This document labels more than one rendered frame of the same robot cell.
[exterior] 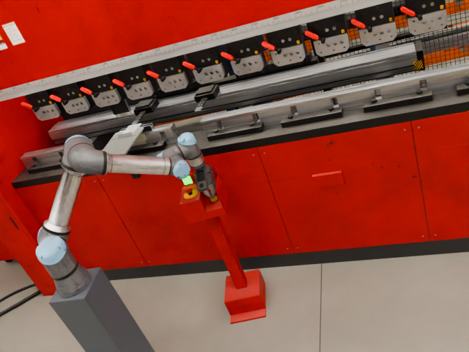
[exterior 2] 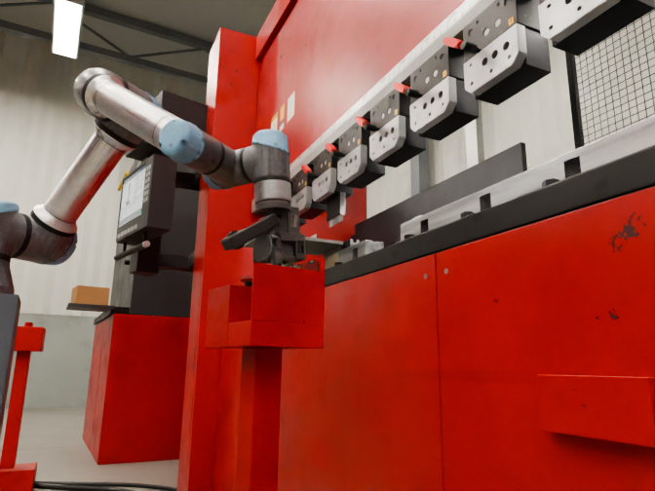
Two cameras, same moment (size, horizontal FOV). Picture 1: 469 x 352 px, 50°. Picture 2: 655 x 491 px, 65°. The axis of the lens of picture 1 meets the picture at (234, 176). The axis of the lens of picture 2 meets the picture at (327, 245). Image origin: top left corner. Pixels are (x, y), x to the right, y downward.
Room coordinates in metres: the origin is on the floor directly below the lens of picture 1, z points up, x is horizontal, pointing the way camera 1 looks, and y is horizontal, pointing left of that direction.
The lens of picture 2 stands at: (1.37, -0.60, 0.63)
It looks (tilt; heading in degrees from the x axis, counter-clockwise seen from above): 13 degrees up; 41
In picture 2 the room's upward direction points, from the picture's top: 1 degrees clockwise
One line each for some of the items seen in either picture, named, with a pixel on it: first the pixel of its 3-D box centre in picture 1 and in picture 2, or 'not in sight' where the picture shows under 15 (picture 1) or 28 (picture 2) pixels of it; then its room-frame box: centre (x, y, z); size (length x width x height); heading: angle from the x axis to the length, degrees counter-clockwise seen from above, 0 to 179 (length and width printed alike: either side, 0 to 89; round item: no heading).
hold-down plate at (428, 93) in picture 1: (397, 101); not in sight; (1.99, -0.82, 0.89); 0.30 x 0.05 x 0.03; 66
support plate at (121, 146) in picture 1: (120, 143); (292, 244); (2.49, 0.50, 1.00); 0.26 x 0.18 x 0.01; 156
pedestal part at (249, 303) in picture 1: (245, 295); not in sight; (2.06, 0.19, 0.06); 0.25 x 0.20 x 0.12; 167
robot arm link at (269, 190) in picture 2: (195, 158); (272, 196); (2.06, 0.14, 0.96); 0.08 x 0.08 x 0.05
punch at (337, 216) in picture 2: (120, 108); (335, 209); (2.62, 0.44, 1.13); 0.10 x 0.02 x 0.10; 66
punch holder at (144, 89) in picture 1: (137, 79); (361, 154); (2.55, 0.28, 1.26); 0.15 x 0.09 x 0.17; 66
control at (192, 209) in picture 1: (202, 195); (263, 303); (2.09, 0.18, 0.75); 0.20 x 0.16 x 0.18; 77
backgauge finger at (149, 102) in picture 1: (141, 112); not in sight; (2.77, 0.36, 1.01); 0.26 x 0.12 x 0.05; 156
